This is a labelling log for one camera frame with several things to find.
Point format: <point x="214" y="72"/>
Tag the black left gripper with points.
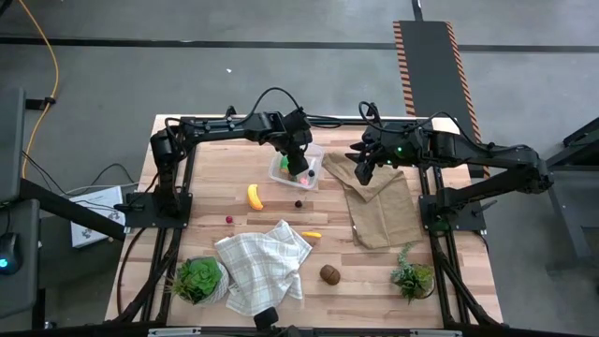
<point x="295" y="136"/>

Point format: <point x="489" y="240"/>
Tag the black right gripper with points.
<point x="398" y="147"/>

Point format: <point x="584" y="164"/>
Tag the green vegetable toy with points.
<point x="284" y="164"/>

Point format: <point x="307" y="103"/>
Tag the small yellow vegetable toy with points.
<point x="311" y="234"/>

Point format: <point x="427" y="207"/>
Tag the brown kiwi toy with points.
<point x="330" y="274"/>

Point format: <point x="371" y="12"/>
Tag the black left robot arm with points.
<point x="210" y="131"/>

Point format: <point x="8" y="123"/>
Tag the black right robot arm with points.
<point x="491" y="156"/>

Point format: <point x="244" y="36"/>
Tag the clear plastic tupperware container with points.
<point x="318" y="159"/>

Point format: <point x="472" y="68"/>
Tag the tan burlap cloth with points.
<point x="384" y="210"/>

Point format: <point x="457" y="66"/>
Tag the yellow banana toy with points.
<point x="253" y="196"/>

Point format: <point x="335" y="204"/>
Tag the white checked dish towel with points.
<point x="262" y="267"/>

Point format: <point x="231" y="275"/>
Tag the black striped-edge floor mat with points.
<point x="430" y="70"/>

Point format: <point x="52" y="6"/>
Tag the small leafy potted plant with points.
<point x="413" y="278"/>

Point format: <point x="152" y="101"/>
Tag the green succulent in white pot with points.
<point x="199" y="280"/>

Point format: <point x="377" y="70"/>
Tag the black cylindrical device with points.
<point x="266" y="318"/>

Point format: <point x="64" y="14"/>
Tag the white paper booklet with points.
<point x="93" y="220"/>

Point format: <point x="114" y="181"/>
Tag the black metal stand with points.
<point x="571" y="224"/>

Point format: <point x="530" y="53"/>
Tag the black diagonal beam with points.
<point x="70" y="210"/>

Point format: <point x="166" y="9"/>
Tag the dark grey panel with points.
<point x="11" y="140"/>

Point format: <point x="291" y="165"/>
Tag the black computer mouse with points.
<point x="9" y="253"/>

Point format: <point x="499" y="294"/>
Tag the grey desk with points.
<point x="18" y="290"/>

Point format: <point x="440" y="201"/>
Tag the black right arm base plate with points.
<point x="468" y="215"/>

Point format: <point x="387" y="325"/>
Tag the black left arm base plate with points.
<point x="140" y="217"/>

